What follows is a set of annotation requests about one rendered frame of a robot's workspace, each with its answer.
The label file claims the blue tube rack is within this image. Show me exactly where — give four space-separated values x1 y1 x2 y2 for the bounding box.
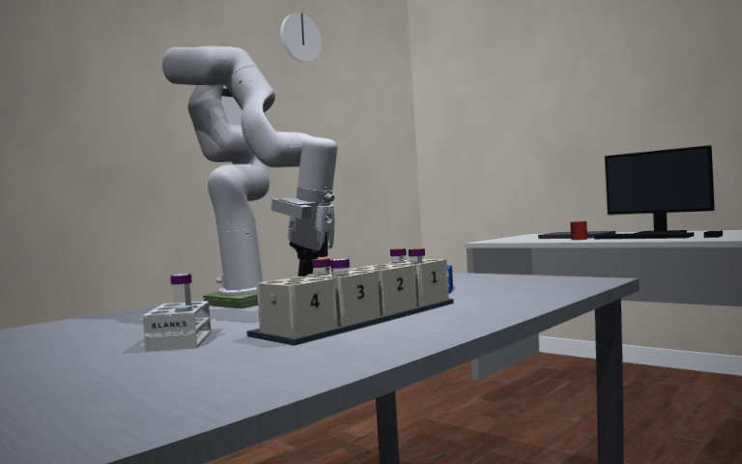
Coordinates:
447 265 453 294

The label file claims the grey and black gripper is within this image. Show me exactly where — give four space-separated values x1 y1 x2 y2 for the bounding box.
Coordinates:
288 202 334 276

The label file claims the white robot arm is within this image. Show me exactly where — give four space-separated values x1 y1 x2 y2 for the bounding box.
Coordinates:
162 46 337 296

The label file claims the white tube rack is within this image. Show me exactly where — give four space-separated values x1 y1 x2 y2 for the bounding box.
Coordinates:
143 301 212 351

